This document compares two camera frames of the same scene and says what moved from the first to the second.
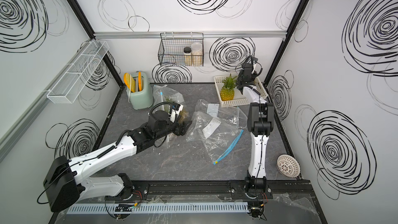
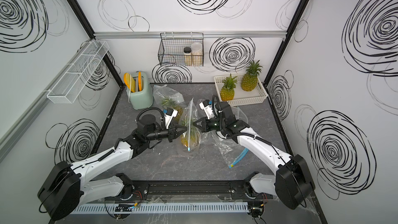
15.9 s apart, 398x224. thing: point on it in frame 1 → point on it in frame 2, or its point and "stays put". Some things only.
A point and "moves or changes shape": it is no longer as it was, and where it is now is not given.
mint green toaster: x=141 y=99 stays put
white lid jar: x=197 y=54 stays put
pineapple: x=227 y=92 stays put
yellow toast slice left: x=128 y=80 stays put
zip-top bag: x=174 y=141 moves or changes shape
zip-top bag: x=218 y=136 → x=232 y=152
